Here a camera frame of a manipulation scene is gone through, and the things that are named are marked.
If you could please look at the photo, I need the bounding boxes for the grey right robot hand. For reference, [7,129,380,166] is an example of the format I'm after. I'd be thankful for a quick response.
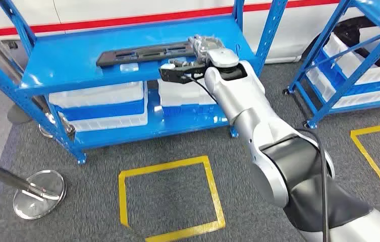
[188,34,227,64]

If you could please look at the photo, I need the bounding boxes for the long black plastic part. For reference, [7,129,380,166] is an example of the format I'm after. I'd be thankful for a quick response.
[96,41,195,68]

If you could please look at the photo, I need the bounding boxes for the blue metal shelf rack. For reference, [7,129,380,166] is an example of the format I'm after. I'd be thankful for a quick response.
[0,0,289,165]
[283,0,380,129]

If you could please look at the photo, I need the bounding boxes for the white plastic bin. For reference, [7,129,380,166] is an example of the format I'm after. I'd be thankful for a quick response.
[59,83,148,133]
[159,93,218,107]
[306,67,380,109]
[323,31,380,86]
[157,78,210,98]
[48,81,145,109]

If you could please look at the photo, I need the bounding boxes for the blue plastic bin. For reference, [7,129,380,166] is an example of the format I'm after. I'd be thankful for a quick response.
[313,50,380,97]
[58,98,147,122]
[161,103,229,118]

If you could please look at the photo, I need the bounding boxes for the white car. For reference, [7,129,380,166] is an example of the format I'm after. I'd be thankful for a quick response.
[0,0,380,64]

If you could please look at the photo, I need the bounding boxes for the red barrier belt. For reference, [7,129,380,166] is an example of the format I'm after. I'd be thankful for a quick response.
[0,0,341,37]

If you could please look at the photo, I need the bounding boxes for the yellow floor tape square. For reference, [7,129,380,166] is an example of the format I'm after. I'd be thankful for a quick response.
[118,155,227,242]
[350,121,380,195]

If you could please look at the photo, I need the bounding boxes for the thin black stanchion grey base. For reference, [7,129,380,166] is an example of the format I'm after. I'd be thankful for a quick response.
[7,104,33,125]

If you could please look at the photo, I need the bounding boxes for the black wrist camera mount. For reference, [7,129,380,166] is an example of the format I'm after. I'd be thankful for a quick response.
[158,60,210,84]

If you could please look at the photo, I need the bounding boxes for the chrome stanchion post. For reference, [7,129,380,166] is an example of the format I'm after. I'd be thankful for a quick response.
[0,154,67,220]

